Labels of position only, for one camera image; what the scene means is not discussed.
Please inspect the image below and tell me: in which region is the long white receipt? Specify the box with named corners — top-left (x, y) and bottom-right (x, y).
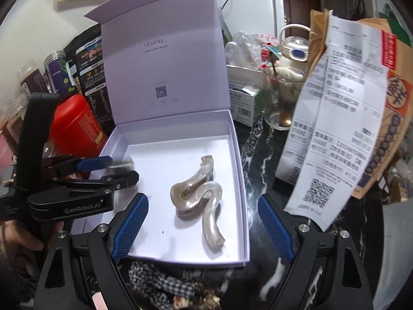
top-left (284, 15), bottom-right (390, 232)

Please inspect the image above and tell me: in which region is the green bag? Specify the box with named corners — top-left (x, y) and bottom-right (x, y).
top-left (382, 3), bottom-right (404, 26)

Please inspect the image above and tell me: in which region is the white cardboard box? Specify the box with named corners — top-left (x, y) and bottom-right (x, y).
top-left (226, 65), bottom-right (265, 88)

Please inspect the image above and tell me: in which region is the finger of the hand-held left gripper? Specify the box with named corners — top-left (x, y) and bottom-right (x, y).
top-left (41, 156), bottom-right (113, 181)
top-left (53, 169), bottom-right (140, 197)

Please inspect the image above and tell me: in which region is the pink tube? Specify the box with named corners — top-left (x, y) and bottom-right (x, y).
top-left (92, 292), bottom-right (108, 310)

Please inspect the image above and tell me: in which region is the clear plastic bag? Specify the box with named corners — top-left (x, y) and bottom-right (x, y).
top-left (224, 32), bottom-right (268, 70)

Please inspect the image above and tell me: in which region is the short white receipt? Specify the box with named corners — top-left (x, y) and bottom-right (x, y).
top-left (275, 129), bottom-right (300, 186)

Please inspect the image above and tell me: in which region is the person's left hand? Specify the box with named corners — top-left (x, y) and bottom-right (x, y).
top-left (0, 221), bottom-right (44, 252)

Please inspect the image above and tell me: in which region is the black printed snack bag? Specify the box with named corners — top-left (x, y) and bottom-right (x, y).
top-left (63, 22), bottom-right (113, 123)

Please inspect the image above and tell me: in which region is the brown paper bag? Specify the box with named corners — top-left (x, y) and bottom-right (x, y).
top-left (310, 8), bottom-right (413, 199)

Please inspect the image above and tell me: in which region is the small white and green box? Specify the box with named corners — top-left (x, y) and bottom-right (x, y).
top-left (230, 86), bottom-right (263, 127)

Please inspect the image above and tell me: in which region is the pearly wavy hair clip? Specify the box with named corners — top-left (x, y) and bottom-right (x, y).
top-left (170, 155), bottom-right (225, 252)

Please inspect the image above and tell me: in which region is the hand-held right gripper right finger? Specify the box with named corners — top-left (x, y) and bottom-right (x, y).
top-left (257, 193), bottom-right (375, 310)

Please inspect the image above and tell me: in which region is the red plastic object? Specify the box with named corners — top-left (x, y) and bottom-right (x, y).
top-left (48, 94), bottom-right (108, 160)

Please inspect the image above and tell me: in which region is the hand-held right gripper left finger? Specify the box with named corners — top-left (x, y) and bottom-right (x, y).
top-left (35, 192), bottom-right (150, 310)

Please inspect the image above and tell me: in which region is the clear jar with brown contents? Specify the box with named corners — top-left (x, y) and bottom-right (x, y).
top-left (0, 94), bottom-right (31, 156)

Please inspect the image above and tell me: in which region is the clear jar with brown label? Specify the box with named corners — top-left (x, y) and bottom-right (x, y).
top-left (18, 59), bottom-right (49, 96)

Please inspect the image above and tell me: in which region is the black and white checkered cloth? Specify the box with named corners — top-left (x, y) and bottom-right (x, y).
top-left (129, 260), bottom-right (201, 307)

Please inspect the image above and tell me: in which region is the white kettle with handle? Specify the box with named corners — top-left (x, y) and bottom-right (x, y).
top-left (277, 24), bottom-right (312, 83)

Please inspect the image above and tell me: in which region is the clear glass cup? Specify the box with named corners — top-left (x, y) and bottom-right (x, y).
top-left (262, 65), bottom-right (305, 131)

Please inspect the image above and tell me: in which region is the lavender gift box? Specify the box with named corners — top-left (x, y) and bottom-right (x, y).
top-left (84, 0), bottom-right (251, 267)

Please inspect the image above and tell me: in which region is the clear jar with blue label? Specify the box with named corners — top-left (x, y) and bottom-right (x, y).
top-left (43, 49), bottom-right (76, 97)

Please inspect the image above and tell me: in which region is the brown door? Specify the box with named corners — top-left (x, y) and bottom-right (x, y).
top-left (281, 0), bottom-right (320, 26)

